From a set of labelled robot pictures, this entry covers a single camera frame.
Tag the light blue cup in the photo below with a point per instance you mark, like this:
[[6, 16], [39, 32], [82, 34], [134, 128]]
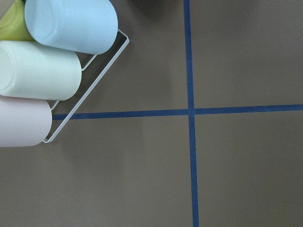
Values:
[[87, 26]]

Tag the pale pink cup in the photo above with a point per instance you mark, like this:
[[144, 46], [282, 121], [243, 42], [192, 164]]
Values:
[[23, 122]]

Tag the mint green cup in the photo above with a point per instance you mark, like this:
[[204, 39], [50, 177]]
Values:
[[33, 70]]

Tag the yellow-green cup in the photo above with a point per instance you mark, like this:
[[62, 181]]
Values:
[[13, 26]]

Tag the white wire cup rack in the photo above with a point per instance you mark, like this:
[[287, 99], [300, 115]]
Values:
[[93, 68]]

